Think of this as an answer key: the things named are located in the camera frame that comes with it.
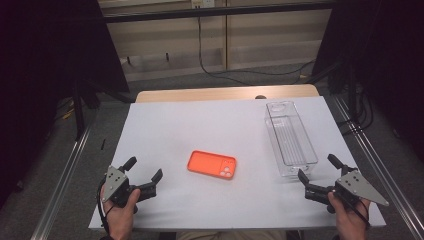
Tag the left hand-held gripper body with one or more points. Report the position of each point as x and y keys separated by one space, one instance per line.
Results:
x=115 y=181

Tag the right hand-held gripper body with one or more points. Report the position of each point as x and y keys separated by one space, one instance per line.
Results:
x=358 y=186

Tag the clear plastic container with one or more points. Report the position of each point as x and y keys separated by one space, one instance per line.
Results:
x=290 y=140

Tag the orange phone case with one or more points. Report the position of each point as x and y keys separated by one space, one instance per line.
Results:
x=206 y=163

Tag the person's right hand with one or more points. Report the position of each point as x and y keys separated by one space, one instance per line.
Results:
x=348 y=221

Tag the person's left hand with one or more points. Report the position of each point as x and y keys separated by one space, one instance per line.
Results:
x=120 y=218

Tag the white table sheet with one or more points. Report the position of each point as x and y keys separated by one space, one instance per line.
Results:
x=200 y=126

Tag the black metal stand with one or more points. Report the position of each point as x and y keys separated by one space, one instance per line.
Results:
x=78 y=113

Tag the black curtain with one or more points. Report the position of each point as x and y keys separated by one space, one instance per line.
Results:
x=43 y=66
x=383 y=50

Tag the aluminium frame rail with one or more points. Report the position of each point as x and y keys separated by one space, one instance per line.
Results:
x=63 y=180
x=376 y=150

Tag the white wall socket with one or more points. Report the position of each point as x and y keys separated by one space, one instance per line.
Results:
x=203 y=3

